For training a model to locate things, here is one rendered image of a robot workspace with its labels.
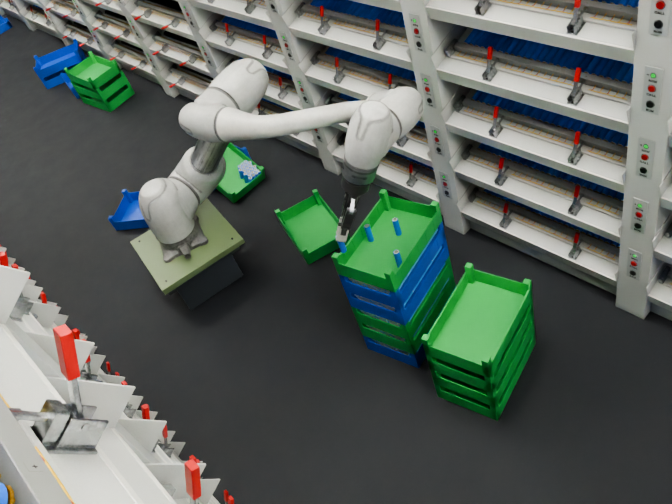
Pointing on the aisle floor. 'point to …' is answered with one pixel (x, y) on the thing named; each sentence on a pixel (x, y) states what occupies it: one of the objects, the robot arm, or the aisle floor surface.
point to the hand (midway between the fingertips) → (343, 229)
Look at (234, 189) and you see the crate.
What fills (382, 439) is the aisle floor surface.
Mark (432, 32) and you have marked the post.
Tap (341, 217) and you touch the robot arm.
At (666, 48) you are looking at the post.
